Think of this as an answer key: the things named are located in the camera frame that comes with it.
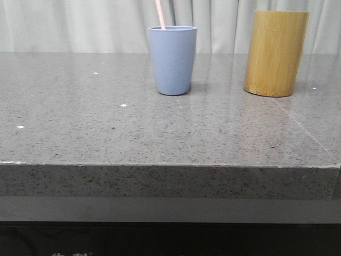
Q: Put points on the blue plastic cup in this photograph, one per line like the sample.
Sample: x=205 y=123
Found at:
x=172 y=53

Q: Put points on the pink chopstick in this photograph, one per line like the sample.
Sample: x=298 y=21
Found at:
x=160 y=14

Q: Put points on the bamboo cylinder holder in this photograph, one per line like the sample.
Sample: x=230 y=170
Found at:
x=275 y=51

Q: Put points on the white curtain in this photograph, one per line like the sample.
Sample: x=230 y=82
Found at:
x=122 y=26

